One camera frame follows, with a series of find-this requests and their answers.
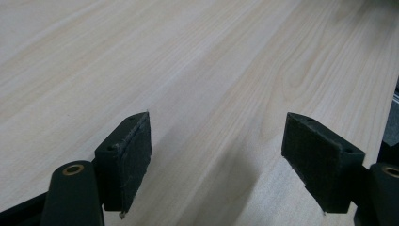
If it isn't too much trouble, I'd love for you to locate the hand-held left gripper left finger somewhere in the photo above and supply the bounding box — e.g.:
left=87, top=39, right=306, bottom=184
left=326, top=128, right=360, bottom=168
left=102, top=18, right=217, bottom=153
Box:
left=93, top=110, right=153, bottom=219

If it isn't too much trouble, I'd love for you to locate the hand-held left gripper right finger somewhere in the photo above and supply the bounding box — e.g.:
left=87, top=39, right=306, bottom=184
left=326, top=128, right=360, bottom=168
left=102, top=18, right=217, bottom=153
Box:
left=280, top=112, right=367, bottom=215

